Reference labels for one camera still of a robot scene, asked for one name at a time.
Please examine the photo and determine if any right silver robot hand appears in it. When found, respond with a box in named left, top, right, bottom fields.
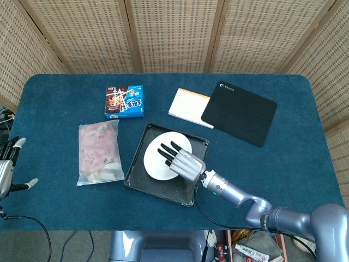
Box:
left=157, top=140, right=207, bottom=182

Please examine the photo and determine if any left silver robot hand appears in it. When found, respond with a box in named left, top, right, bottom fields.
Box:
left=0, top=137, right=39, bottom=201

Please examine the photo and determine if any white round plate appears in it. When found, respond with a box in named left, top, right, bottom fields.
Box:
left=143, top=131, right=194, bottom=181

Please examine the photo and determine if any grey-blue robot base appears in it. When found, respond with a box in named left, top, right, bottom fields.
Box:
left=108, top=230, right=206, bottom=262

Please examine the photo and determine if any black square tray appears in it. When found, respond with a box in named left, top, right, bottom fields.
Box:
left=124, top=123, right=210, bottom=207

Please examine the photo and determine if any white notepad with orange edge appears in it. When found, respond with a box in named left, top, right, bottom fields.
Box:
left=168, top=87, right=214, bottom=129

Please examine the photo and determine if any black mouse pad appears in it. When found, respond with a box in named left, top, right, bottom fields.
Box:
left=201, top=80, right=278, bottom=148

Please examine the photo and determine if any blue snack box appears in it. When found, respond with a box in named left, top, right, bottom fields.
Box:
left=104, top=85, right=145, bottom=120

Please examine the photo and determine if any blue table cloth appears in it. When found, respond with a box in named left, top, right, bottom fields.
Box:
left=0, top=73, right=345, bottom=232

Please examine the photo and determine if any frosted plastic bag with clothes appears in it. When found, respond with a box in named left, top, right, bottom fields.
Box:
left=76, top=119, right=125, bottom=187

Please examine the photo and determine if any box of assorted packages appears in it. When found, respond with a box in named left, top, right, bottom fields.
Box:
left=204, top=230, right=287, bottom=262

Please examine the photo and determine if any woven rattan folding screen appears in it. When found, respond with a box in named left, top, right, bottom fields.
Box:
left=0, top=0, right=349, bottom=262

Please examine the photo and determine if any black right hand cable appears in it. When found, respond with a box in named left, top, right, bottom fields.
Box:
left=194, top=174, right=317, bottom=256

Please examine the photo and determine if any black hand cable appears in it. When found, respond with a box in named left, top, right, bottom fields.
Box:
left=194, top=174, right=317, bottom=256
left=0, top=210, right=52, bottom=262

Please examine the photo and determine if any black left hand cable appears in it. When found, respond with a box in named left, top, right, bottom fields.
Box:
left=0, top=210, right=52, bottom=262

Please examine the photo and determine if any blue floor cable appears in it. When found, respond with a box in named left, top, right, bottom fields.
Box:
left=60, top=230, right=95, bottom=262

